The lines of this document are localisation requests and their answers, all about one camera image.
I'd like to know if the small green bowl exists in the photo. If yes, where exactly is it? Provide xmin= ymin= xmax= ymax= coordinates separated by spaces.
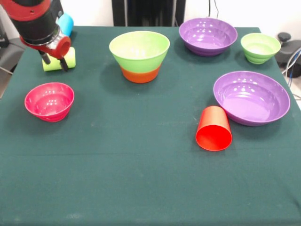
xmin=240 ymin=32 xmax=282 ymax=65

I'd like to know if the blue cable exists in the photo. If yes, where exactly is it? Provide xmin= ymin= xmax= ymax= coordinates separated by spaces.
xmin=287 ymin=47 xmax=301 ymax=80

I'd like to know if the yellow-green cup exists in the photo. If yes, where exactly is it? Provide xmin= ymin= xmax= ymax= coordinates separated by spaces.
xmin=42 ymin=46 xmax=77 ymax=72

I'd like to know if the orange bowl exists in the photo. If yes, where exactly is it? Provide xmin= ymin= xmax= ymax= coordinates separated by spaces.
xmin=120 ymin=65 xmax=162 ymax=84

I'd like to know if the pink bowl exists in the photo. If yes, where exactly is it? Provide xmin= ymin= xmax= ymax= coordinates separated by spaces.
xmin=24 ymin=82 xmax=75 ymax=123

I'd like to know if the purple bowl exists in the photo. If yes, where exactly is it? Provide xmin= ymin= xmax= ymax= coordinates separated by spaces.
xmin=213 ymin=71 xmax=291 ymax=127
xmin=178 ymin=17 xmax=238 ymax=57

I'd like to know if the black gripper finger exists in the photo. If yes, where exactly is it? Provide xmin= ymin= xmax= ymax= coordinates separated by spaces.
xmin=38 ymin=49 xmax=51 ymax=65
xmin=59 ymin=57 xmax=69 ymax=72

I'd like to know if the black cable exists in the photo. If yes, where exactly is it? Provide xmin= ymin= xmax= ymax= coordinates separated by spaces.
xmin=208 ymin=0 xmax=221 ymax=19

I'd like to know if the red cup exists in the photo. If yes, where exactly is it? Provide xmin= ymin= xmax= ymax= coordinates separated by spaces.
xmin=195 ymin=105 xmax=233 ymax=152

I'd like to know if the large green bowl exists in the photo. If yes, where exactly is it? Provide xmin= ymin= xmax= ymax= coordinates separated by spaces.
xmin=109 ymin=31 xmax=171 ymax=73

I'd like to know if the black chair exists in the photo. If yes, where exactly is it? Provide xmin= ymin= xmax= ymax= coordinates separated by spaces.
xmin=0 ymin=16 xmax=26 ymax=74
xmin=277 ymin=32 xmax=301 ymax=78

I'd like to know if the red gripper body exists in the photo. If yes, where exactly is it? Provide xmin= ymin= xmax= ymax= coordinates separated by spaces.
xmin=19 ymin=27 xmax=72 ymax=59

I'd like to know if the dark green tablecloth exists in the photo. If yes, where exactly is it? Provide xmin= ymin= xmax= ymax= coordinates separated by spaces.
xmin=0 ymin=25 xmax=301 ymax=226

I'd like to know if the blue cup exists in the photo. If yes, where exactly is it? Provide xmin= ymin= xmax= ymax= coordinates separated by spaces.
xmin=57 ymin=13 xmax=74 ymax=38

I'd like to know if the white cable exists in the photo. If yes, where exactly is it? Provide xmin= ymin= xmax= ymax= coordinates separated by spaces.
xmin=281 ymin=53 xmax=301 ymax=75

